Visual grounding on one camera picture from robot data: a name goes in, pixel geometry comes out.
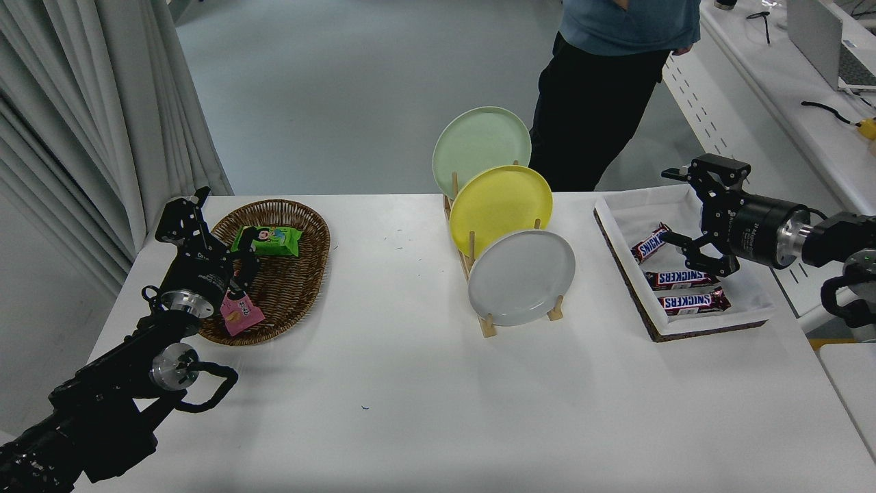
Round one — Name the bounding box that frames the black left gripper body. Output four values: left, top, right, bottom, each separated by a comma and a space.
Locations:
162, 251, 236, 307

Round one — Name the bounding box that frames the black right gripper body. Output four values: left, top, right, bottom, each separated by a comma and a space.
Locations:
727, 193, 788, 268

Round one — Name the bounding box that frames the grey plate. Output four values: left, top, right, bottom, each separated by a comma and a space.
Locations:
467, 229, 576, 327

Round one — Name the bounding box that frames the yellow plate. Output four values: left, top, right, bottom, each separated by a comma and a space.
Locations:
449, 165, 554, 260

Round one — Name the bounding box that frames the wooden plate rack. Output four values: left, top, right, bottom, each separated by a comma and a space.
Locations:
441, 161, 565, 338

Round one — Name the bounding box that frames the pale green plate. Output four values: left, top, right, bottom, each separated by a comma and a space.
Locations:
432, 106, 532, 201

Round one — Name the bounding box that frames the green snack packet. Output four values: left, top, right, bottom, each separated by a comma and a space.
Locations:
229, 225, 302, 259

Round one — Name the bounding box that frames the Snickers bar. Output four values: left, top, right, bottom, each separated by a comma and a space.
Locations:
630, 221, 676, 264
657, 288, 732, 317
643, 268, 721, 291

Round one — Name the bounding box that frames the brown wicker basket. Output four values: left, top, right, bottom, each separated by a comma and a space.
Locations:
195, 199, 331, 346

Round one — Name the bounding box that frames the pink snack packet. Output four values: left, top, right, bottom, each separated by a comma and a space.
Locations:
219, 288, 265, 337

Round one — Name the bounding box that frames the white lined tray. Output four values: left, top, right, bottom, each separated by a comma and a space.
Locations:
593, 184, 776, 342

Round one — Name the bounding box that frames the white side desk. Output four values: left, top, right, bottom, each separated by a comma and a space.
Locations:
660, 0, 876, 333

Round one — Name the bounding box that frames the person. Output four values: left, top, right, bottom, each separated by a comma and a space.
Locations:
528, 0, 702, 192

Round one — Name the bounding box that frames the grey curtain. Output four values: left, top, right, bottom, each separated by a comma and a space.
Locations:
0, 0, 233, 302

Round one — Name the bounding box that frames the silver laptop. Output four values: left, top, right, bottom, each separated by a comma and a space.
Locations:
784, 0, 876, 92

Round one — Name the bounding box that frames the thin black looped cord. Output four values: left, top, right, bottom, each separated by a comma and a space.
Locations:
745, 10, 773, 45

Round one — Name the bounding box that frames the black cable bundle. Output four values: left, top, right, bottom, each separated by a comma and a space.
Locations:
847, 0, 876, 31

